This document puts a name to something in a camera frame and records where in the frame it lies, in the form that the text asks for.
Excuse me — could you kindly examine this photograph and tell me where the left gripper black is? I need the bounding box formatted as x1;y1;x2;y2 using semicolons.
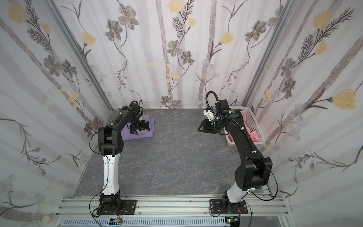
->
130;118;151;133

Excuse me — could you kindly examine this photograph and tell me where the purple t-shirt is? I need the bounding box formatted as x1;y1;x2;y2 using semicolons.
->
120;114;156;141

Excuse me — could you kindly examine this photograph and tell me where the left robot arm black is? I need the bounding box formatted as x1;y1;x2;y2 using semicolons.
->
94;100;151;217

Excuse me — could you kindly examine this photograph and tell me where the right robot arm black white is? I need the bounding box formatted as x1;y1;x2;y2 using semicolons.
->
198;91;273;214

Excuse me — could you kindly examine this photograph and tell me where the white plastic laundry basket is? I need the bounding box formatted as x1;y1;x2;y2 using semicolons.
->
224;106;266;145

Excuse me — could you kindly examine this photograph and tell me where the pink t-shirt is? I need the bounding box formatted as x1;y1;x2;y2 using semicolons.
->
243;113;260;142

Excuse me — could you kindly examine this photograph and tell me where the small circuit board right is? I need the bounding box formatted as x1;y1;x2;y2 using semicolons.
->
225;217;240;227

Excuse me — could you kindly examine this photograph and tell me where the small circuit board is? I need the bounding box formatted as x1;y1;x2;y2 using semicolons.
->
108;218;123;225
225;217;240;227

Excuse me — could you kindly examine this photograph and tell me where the small circuit board left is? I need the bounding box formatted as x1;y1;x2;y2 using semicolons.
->
108;218;123;225

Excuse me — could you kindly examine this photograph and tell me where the white ventilation grille strip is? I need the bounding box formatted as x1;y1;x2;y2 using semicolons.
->
61;217;227;227

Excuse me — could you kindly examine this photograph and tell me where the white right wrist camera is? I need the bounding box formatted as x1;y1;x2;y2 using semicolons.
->
203;108;216;122

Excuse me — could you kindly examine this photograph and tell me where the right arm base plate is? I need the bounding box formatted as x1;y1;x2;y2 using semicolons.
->
209;199;249;215

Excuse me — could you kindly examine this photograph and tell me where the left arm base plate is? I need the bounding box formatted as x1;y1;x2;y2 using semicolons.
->
96;200;137;216

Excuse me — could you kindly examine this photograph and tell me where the aluminium front rail frame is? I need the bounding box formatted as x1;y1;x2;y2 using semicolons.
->
55;194;293;227

